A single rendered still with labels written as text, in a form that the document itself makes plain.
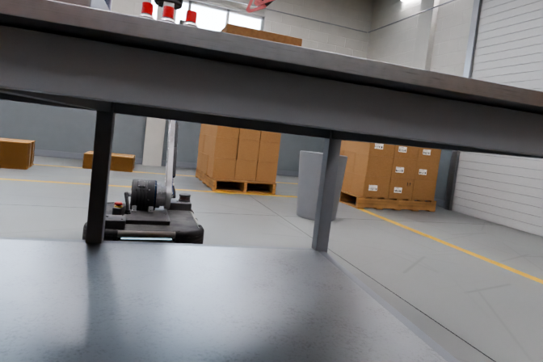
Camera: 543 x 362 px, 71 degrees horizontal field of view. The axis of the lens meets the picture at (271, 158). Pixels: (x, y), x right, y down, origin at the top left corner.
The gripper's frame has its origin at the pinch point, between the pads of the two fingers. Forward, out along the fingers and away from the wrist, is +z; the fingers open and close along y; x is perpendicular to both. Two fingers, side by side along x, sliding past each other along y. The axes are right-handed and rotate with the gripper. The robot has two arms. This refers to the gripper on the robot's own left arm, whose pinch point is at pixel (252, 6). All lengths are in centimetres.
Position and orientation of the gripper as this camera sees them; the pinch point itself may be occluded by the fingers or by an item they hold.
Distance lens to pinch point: 144.7
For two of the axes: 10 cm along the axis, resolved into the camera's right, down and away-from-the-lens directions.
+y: 3.4, 1.1, -9.3
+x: 6.4, 6.9, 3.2
